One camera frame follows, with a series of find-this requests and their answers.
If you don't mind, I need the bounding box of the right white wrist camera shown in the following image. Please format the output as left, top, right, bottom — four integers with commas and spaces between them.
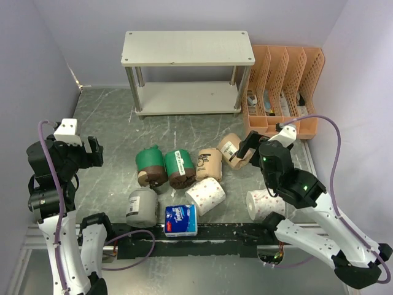
268, 123, 297, 149

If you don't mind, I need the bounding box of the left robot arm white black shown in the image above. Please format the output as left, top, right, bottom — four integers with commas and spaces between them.
26, 135, 115, 294

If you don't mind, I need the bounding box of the blue Tempo tissue pack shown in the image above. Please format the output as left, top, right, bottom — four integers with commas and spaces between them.
164, 205, 198, 237

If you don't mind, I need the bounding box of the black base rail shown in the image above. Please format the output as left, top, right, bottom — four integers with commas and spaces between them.
106, 223, 279, 259

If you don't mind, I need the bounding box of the white dotted paper roll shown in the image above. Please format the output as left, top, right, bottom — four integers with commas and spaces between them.
185, 177, 226, 216
246, 189, 286, 222

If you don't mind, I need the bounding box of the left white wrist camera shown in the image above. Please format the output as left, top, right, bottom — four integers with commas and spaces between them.
53, 118, 82, 146

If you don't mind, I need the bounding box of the white dotted paper roll centre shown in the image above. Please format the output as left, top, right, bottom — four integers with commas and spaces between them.
185, 177, 226, 216

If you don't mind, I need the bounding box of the beige two-tier shelf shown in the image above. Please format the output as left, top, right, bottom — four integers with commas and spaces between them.
121, 31, 255, 118

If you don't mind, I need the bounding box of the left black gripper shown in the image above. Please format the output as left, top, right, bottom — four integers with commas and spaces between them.
47, 134, 103, 177

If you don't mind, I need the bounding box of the orange plastic file organizer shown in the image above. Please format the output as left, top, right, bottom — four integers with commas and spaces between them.
242, 45, 325, 140

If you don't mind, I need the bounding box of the green brown paper roll labelled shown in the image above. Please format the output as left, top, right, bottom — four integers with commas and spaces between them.
164, 149, 196, 190

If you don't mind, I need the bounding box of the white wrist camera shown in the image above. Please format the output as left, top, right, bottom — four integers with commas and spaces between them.
268, 123, 297, 149
53, 118, 82, 146

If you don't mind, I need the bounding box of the white dotted paper roll right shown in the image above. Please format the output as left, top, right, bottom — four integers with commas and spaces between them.
246, 189, 286, 222

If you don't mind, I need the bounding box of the tan cartoon paper roll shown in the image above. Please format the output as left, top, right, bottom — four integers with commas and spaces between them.
196, 148, 222, 182

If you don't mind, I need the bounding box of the grey wrapped paper roll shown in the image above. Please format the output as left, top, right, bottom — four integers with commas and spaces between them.
126, 187, 158, 229

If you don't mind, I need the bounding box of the green brown paper roll left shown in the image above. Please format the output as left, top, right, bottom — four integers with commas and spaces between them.
135, 144, 168, 187

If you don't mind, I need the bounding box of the tan barcode paper roll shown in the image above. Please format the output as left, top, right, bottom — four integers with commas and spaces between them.
217, 133, 253, 170

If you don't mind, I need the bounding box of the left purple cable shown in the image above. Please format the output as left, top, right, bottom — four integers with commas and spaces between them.
37, 119, 156, 295

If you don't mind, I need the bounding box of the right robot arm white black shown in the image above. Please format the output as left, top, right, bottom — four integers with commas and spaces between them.
236, 126, 392, 289

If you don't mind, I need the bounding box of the purple cable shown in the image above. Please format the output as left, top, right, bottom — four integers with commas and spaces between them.
259, 114, 392, 284
37, 119, 156, 295

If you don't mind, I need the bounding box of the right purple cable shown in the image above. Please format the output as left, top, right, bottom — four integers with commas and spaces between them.
259, 114, 392, 284

